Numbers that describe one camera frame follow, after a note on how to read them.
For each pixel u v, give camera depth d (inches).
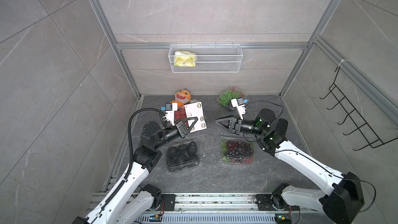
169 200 28.8
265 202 28.6
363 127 24.8
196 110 24.6
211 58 39.7
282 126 39.4
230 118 23.2
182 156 32.9
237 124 22.5
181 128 21.8
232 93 43.6
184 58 33.8
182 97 42.3
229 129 23.2
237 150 32.9
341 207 15.1
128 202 18.0
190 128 24.0
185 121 24.2
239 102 23.3
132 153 20.0
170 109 22.8
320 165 17.6
